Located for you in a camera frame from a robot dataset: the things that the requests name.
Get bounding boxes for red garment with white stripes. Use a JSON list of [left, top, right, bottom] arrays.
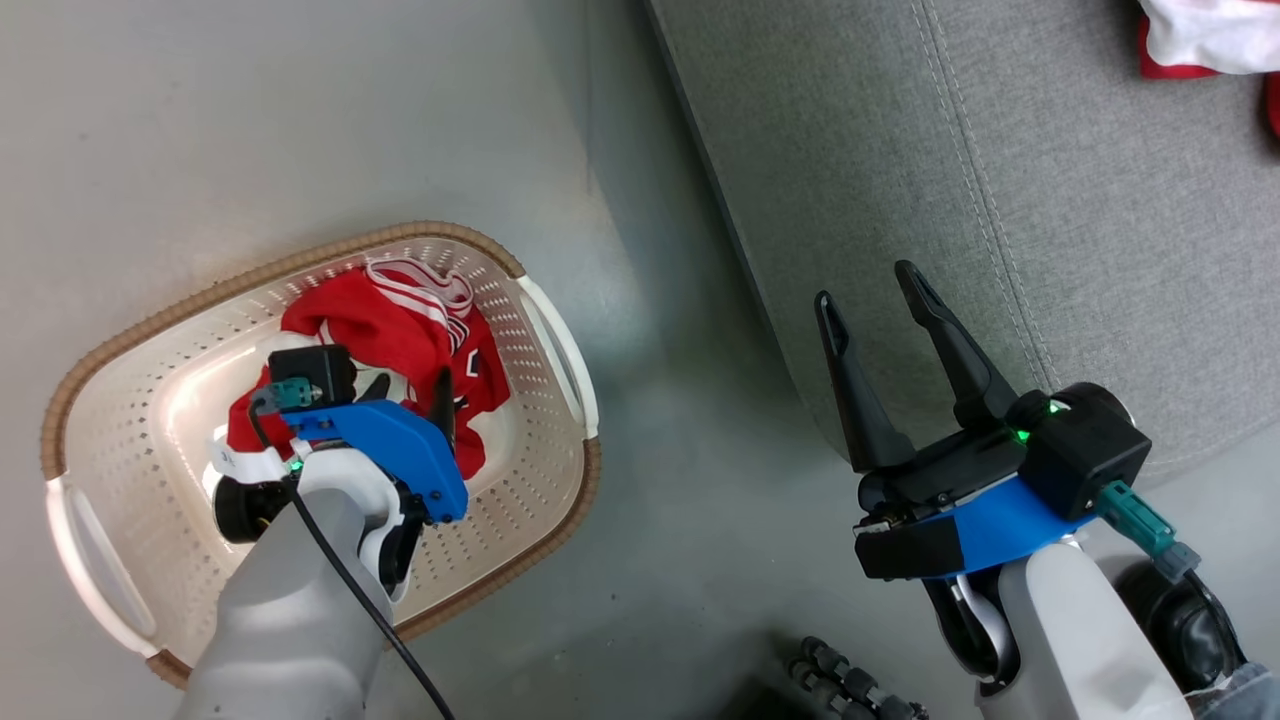
[[226, 257, 512, 482]]

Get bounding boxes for red and white garment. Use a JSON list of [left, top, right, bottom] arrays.
[[1136, 0, 1280, 138]]

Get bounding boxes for cream perforated laundry basket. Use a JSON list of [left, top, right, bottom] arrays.
[[39, 221, 604, 691]]

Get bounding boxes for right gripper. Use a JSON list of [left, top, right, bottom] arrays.
[[814, 259, 1033, 534]]

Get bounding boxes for grey fabric sofa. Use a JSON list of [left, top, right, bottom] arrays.
[[645, 0, 1280, 493]]

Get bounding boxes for black corrugated cable conduit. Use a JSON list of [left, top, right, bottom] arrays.
[[788, 634, 929, 720]]

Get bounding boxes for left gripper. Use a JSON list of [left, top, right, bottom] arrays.
[[355, 365, 460, 593]]

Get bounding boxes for right black cable teal plug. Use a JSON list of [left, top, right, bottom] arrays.
[[1096, 479, 1253, 693]]

